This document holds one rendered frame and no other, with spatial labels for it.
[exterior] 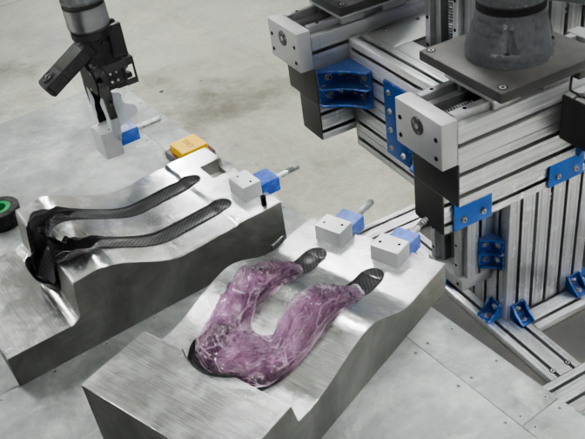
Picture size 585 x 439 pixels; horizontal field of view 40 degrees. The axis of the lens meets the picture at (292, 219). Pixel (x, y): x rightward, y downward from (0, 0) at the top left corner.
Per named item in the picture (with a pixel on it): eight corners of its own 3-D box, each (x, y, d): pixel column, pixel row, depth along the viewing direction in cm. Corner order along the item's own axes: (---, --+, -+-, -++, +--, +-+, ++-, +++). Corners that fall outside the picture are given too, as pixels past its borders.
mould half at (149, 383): (313, 241, 141) (306, 190, 134) (446, 290, 127) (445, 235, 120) (103, 438, 111) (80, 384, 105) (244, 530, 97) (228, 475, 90)
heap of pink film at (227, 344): (284, 259, 129) (278, 219, 124) (378, 295, 119) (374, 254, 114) (172, 361, 113) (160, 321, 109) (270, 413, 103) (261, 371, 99)
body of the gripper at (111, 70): (140, 85, 148) (124, 23, 141) (98, 102, 144) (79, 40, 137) (123, 73, 153) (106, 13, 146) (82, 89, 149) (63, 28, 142)
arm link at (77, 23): (70, 16, 134) (53, 4, 140) (78, 42, 137) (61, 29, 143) (111, 2, 137) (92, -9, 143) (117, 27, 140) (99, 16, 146)
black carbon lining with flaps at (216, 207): (195, 180, 149) (184, 136, 143) (241, 216, 138) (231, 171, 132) (18, 263, 135) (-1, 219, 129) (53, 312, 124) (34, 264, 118)
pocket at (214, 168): (223, 173, 153) (219, 158, 151) (238, 185, 149) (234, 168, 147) (203, 183, 151) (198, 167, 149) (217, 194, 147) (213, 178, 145)
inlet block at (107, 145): (156, 125, 161) (151, 101, 158) (168, 134, 157) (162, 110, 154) (97, 151, 155) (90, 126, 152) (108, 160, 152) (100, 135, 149)
